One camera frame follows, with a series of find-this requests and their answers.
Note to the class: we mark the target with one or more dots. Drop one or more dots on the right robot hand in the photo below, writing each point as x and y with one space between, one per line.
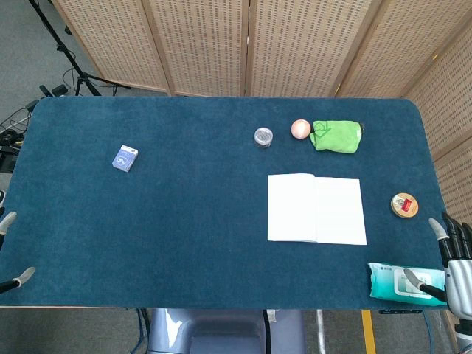
457 280

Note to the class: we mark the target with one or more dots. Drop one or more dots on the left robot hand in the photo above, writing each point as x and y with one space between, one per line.
8 221

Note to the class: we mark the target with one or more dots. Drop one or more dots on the white notebook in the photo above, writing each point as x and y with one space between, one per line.
295 210

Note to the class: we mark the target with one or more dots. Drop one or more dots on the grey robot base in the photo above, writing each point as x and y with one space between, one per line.
221 332

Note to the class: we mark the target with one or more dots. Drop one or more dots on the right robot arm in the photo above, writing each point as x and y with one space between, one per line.
465 339

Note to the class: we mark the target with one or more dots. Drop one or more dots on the black table control panel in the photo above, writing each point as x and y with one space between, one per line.
400 311

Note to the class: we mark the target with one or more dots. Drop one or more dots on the teal wet wipes pack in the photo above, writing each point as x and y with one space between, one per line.
383 284

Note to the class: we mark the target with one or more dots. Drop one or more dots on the round gold tin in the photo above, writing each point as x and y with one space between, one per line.
405 205

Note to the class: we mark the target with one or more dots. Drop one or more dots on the blue playing card box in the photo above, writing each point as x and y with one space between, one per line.
125 158

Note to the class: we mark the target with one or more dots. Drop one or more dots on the black tripod stand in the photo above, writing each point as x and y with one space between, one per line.
75 68

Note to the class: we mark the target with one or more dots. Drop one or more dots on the dark blue table mat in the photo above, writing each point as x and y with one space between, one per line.
184 221

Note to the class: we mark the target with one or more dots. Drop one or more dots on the green folded cloth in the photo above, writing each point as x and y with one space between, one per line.
337 136

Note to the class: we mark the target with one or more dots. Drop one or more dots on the peach coloured ball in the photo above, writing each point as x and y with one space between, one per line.
300 129

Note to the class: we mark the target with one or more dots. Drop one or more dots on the clear round jar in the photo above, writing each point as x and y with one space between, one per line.
263 137

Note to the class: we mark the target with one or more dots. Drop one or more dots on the wooden woven folding screen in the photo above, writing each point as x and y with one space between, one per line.
206 44

